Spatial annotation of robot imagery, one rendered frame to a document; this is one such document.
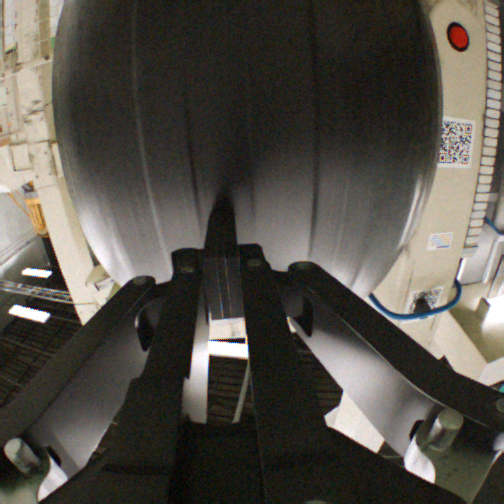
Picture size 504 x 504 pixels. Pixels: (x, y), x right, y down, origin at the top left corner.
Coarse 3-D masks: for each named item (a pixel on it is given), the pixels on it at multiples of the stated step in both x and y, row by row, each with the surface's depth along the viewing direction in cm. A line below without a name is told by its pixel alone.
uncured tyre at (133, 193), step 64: (64, 0) 16; (128, 0) 13; (192, 0) 14; (256, 0) 14; (320, 0) 14; (384, 0) 14; (64, 64) 16; (128, 64) 15; (192, 64) 15; (256, 64) 15; (320, 64) 15; (384, 64) 15; (64, 128) 18; (128, 128) 16; (192, 128) 16; (256, 128) 17; (320, 128) 17; (384, 128) 17; (128, 192) 18; (192, 192) 18; (256, 192) 19; (320, 192) 19; (384, 192) 19; (128, 256) 21; (320, 256) 23; (384, 256) 24
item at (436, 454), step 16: (448, 416) 5; (416, 432) 5; (432, 432) 5; (448, 432) 5; (416, 448) 5; (432, 448) 5; (448, 448) 5; (464, 448) 5; (480, 448) 5; (416, 464) 5; (432, 464) 5; (448, 464) 4; (464, 464) 4; (480, 464) 4; (432, 480) 4; (448, 480) 4; (464, 480) 4; (480, 480) 4; (464, 496) 4
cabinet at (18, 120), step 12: (12, 60) 286; (0, 84) 304; (12, 84) 303; (0, 96) 313; (12, 96) 311; (0, 108) 322; (12, 108) 320; (0, 120) 331; (12, 120) 329; (0, 132) 340; (12, 132) 341
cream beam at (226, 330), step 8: (112, 288) 85; (288, 320) 85; (216, 328) 84; (224, 328) 84; (232, 328) 84; (240, 328) 85; (216, 336) 85; (224, 336) 86; (232, 336) 86; (240, 336) 86
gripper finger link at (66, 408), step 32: (128, 288) 11; (96, 320) 9; (128, 320) 10; (64, 352) 8; (96, 352) 8; (128, 352) 10; (32, 384) 6; (64, 384) 6; (96, 384) 8; (128, 384) 9; (0, 416) 5; (32, 416) 5; (64, 416) 6; (96, 416) 7; (0, 448) 4; (32, 448) 5; (64, 448) 6
